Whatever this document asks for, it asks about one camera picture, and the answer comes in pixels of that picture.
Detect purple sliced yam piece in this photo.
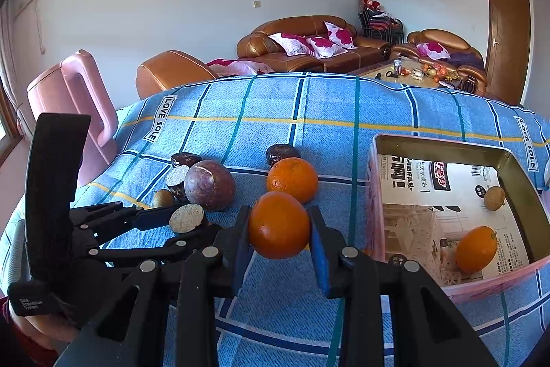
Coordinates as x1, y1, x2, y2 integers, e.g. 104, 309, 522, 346
165, 165, 189, 202

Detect purple passion fruit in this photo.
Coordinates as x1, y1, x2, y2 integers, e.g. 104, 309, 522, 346
184, 160, 236, 211

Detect orange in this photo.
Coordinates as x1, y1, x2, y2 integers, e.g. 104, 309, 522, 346
267, 158, 319, 204
455, 226, 498, 274
248, 191, 310, 260

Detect small tan longan fruit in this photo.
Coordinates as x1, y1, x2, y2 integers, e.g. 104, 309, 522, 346
484, 186, 505, 212

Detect dark red date left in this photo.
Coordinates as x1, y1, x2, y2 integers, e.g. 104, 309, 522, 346
170, 152, 202, 168

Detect dark red date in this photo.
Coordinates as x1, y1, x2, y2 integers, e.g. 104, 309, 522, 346
266, 143, 301, 167
170, 152, 202, 168

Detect dark red date right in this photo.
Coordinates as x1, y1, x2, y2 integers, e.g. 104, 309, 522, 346
266, 143, 301, 167

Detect blue plaid table cloth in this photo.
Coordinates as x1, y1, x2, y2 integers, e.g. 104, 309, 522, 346
75, 74, 549, 366

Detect pink tin box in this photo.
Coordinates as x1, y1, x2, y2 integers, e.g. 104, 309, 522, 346
365, 134, 549, 303

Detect printed paper sheet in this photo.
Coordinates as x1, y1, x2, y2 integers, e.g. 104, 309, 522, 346
377, 154, 529, 287

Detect pink plastic pitcher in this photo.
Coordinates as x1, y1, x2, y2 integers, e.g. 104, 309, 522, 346
27, 49, 118, 186

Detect flower cushion near ottoman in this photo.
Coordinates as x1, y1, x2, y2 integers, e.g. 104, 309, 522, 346
207, 59, 274, 77

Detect brown leather three-seat sofa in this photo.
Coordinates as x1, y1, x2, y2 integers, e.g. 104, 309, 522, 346
237, 15, 390, 74

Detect white pink flower cushion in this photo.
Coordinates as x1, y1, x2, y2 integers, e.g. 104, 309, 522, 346
324, 21, 355, 50

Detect fruit pile on coffee table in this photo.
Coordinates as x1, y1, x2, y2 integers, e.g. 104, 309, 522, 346
420, 63, 460, 83

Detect wooden coffee table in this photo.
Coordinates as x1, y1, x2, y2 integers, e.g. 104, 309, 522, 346
350, 58, 461, 89

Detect stacked dark chairs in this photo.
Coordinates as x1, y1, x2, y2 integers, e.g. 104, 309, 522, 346
359, 0, 405, 46

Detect armchair flower cushion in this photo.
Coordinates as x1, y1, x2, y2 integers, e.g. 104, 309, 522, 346
416, 41, 450, 61

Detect brown leather armchair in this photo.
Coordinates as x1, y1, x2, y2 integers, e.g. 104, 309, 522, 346
390, 29, 487, 97

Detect brown wooden door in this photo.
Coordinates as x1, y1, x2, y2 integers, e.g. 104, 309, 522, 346
486, 0, 531, 105

